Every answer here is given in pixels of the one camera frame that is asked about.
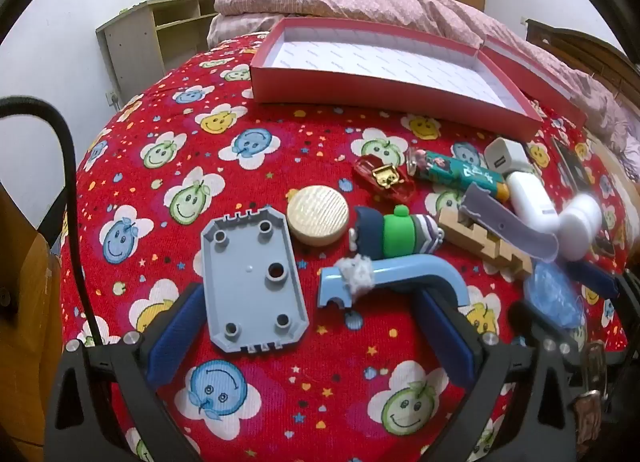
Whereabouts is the white charger plug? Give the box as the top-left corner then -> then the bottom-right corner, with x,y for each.
484,137 -> 533,175

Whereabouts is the green and navy toy figurine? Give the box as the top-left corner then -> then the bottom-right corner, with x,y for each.
348,204 -> 446,259

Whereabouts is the grey-purple curved toy piece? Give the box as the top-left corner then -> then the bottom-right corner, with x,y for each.
459,182 -> 560,263

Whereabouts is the red cardboard box lid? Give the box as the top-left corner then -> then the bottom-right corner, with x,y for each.
480,36 -> 588,130

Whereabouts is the white cotton tuft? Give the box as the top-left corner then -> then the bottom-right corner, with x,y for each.
336,256 -> 376,299

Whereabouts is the wooden puzzle piece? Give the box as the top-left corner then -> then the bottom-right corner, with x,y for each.
439,207 -> 535,282

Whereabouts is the round beige wooden disc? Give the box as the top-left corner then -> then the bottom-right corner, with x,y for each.
286,185 -> 350,245

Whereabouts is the blue translucent plastic piece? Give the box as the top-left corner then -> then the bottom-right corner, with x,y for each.
525,262 -> 586,329

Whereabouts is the orange wooden cabinet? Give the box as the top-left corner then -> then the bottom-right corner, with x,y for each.
0,182 -> 63,448

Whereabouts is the black cable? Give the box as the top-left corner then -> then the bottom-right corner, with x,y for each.
0,97 -> 126,348

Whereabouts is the light blue toy arch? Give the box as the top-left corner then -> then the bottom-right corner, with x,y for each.
317,253 -> 471,310

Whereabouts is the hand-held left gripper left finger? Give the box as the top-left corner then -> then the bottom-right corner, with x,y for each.
47,284 -> 206,462

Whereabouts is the beige wooden shelf unit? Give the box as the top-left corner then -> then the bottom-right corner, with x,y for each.
96,0 -> 221,110

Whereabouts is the grey toy base plate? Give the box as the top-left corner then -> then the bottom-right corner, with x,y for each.
200,207 -> 310,354

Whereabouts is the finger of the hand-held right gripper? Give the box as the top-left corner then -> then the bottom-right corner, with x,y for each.
507,298 -> 596,350
562,259 -> 623,300

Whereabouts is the black smartphone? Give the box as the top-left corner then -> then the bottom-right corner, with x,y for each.
550,134 -> 623,259

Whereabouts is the red translucent toy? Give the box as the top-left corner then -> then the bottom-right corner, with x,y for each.
352,154 -> 416,203

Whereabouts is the beige bed sheet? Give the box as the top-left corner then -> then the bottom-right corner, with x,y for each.
590,142 -> 640,223

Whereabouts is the dark wooden headboard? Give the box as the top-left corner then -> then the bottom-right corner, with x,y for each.
525,19 -> 640,115

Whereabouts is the white earbuds case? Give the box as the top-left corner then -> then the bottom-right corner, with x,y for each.
505,171 -> 561,233

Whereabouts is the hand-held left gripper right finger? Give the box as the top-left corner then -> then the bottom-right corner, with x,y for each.
412,287 -> 581,462

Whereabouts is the red smiley printed blanket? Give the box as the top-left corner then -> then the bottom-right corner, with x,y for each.
60,32 -> 640,462

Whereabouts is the pink quilt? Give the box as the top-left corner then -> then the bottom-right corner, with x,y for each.
207,0 -> 640,178

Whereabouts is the red cardboard box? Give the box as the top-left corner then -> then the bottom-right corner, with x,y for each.
249,17 -> 545,143

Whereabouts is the teal printed lighter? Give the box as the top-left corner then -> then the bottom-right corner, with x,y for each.
407,147 -> 511,203

